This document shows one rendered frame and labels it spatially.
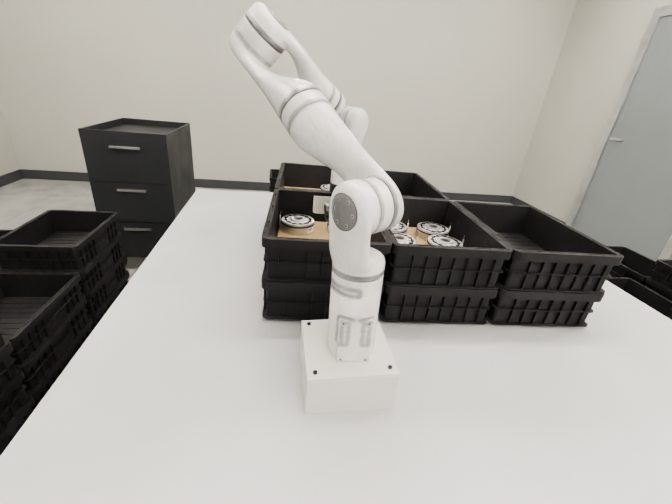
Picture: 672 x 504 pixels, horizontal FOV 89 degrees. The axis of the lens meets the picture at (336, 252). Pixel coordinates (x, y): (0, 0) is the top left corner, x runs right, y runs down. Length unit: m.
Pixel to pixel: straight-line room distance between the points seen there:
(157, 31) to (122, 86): 0.66
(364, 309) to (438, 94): 4.13
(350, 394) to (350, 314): 0.15
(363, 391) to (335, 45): 3.91
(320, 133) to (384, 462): 0.55
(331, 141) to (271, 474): 0.54
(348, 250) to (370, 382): 0.25
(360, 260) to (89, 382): 0.56
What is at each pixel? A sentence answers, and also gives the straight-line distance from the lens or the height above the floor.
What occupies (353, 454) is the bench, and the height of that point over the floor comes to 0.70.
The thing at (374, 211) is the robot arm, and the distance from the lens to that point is 0.51.
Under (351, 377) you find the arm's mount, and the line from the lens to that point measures 0.64.
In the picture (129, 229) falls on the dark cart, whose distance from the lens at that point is 2.50.
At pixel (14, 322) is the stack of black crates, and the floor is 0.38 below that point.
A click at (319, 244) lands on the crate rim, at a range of 0.77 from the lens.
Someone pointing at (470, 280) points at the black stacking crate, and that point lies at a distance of 0.92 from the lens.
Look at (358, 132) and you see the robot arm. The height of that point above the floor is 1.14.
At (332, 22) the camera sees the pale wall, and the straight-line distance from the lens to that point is 4.29.
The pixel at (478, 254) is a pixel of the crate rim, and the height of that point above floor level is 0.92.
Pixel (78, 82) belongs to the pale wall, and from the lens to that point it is 4.66.
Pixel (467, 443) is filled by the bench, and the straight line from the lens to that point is 0.73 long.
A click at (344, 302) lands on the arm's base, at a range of 0.59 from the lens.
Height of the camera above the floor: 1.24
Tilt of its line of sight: 26 degrees down
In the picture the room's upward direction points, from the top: 6 degrees clockwise
